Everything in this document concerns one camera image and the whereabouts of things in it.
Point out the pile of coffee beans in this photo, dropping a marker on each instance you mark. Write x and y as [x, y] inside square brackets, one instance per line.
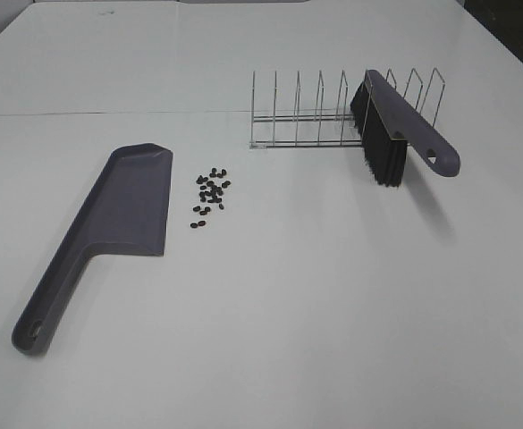
[212, 188]

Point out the purple plastic dustpan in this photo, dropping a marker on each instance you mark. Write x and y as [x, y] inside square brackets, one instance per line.
[125, 213]

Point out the purple brush black bristles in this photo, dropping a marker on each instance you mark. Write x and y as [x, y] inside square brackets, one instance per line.
[388, 125]

